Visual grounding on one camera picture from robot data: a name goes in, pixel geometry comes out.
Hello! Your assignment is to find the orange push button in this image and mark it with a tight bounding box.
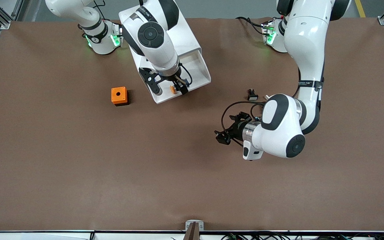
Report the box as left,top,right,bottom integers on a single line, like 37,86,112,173
169,79,190,94

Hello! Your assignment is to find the orange box with hole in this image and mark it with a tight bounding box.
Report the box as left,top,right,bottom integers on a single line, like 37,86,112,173
111,86,129,107

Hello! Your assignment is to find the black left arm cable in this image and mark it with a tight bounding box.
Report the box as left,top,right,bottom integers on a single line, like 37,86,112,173
221,102,266,134

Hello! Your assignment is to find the black base cable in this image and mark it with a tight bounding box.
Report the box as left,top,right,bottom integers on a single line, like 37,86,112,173
235,17,266,35

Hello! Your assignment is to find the grey metal table bracket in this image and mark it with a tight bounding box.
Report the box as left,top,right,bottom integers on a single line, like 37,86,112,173
185,220,204,231

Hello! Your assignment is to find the white table edge rail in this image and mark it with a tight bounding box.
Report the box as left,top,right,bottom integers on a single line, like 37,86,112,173
0,230,384,240

